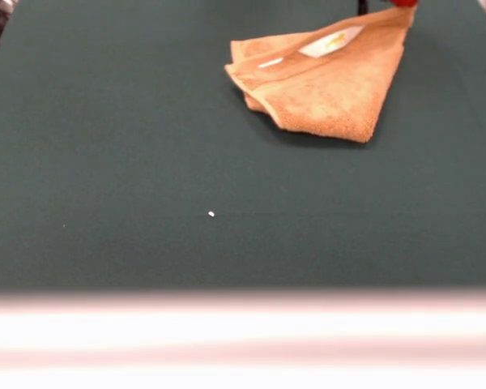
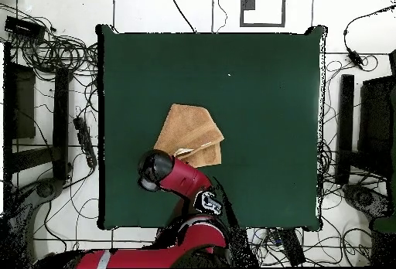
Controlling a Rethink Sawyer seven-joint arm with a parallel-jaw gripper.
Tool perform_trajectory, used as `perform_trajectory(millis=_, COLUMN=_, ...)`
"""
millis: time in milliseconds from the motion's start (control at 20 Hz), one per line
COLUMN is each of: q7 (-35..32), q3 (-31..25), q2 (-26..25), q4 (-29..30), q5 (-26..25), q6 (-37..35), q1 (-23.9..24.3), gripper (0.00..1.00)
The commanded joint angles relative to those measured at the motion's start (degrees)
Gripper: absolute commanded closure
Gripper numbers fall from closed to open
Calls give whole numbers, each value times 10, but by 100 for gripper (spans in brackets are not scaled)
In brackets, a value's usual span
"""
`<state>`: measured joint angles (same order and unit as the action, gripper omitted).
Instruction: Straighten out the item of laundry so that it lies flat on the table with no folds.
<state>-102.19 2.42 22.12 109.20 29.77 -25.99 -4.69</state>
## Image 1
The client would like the dark green table cloth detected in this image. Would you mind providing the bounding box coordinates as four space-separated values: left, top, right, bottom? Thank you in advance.
0 0 486 293

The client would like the white blurred foreground edge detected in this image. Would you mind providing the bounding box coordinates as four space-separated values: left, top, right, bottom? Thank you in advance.
0 288 486 389

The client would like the orange terry towel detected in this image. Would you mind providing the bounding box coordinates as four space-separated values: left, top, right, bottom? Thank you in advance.
224 6 416 144

